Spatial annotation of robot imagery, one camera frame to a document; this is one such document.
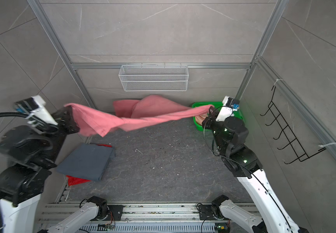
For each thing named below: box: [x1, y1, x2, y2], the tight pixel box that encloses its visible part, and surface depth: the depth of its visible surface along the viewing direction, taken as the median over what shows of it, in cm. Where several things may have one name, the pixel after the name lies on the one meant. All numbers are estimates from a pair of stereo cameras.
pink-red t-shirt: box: [63, 95, 215, 138], surface depth 53 cm
